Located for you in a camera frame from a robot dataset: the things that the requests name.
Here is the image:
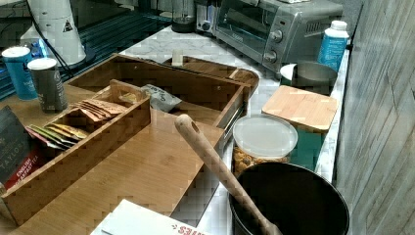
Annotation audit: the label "green yellow tea bag packets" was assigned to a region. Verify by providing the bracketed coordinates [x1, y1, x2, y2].
[25, 123, 89, 150]

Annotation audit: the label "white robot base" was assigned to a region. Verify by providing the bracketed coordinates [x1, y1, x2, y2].
[21, 0, 95, 68]

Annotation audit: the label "grey metal bowl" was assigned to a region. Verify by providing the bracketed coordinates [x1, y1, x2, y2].
[280, 62, 338, 96]

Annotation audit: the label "brown tea bag packets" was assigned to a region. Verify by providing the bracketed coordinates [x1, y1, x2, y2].
[70, 99, 126, 121]

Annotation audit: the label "wooden serving tray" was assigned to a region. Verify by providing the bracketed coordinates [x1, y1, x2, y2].
[177, 56, 259, 98]

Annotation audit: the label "dark Taylors tea box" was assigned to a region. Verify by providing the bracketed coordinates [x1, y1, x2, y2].
[0, 106, 46, 189]

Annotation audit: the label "grey packet in drawer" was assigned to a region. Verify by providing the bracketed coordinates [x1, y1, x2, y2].
[141, 84, 182, 113]

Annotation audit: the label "wooden spoon handle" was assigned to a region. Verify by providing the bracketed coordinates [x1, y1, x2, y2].
[174, 115, 283, 235]

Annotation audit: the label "white paper box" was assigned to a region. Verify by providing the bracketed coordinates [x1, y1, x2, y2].
[90, 199, 210, 235]

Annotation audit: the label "black round pot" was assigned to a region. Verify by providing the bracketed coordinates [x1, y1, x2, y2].
[237, 163, 349, 235]

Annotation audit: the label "bamboo lid container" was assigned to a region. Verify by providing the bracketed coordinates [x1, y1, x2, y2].
[261, 85, 338, 170]

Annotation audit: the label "clear plastic snack jar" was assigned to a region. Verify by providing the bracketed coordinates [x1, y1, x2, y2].
[232, 114, 298, 176]

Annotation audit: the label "silver toaster oven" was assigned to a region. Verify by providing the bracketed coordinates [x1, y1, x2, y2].
[215, 0, 343, 72]

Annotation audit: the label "wooden tea caddy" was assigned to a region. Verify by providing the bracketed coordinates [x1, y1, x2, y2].
[1, 79, 151, 225]

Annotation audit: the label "blue cylindrical canister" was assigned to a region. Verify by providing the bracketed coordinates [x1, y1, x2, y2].
[1, 46, 37, 100]

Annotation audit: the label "dark grey cylindrical canister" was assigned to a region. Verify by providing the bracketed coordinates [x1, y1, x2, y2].
[27, 58, 68, 114]

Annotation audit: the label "blue white bottle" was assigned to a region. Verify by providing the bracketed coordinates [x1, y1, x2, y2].
[317, 21, 349, 71]

